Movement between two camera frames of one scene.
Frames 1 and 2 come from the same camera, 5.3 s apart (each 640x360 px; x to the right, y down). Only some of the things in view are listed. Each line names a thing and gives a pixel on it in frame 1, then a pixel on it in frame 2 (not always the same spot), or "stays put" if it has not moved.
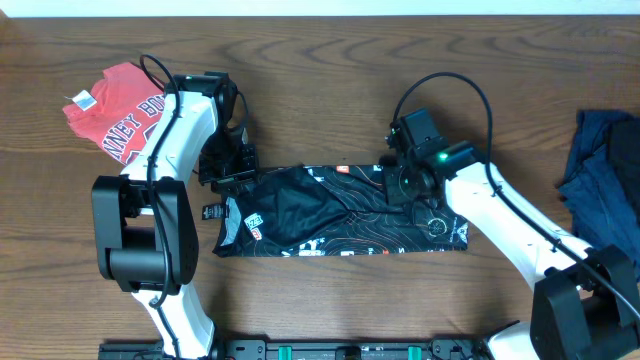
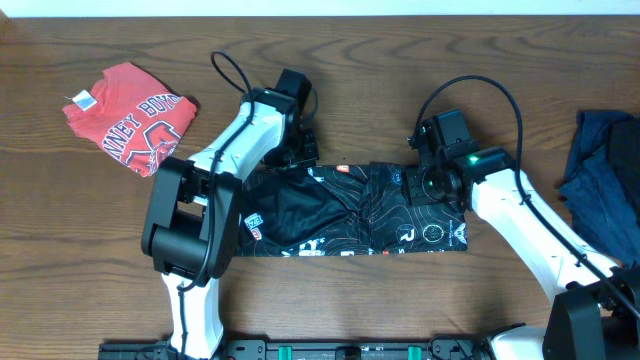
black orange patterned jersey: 333,211 stays put
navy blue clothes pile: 602,181 stays put
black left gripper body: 225,164 -> 302,150
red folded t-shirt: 120,110 stays put
